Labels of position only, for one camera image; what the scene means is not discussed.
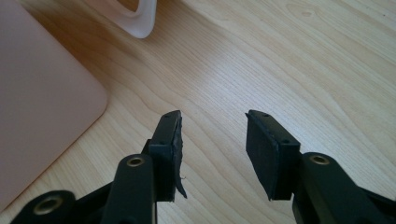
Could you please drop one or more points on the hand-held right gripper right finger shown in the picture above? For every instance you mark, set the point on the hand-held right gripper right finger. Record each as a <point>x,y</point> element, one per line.
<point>271,155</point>

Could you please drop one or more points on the white tray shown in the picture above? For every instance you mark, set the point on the white tray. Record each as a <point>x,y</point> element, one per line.
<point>137,21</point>

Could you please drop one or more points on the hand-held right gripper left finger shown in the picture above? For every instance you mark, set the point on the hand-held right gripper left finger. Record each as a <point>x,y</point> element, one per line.
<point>165,149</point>

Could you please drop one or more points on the pink mat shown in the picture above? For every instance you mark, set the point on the pink mat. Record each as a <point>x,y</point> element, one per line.
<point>40,99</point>

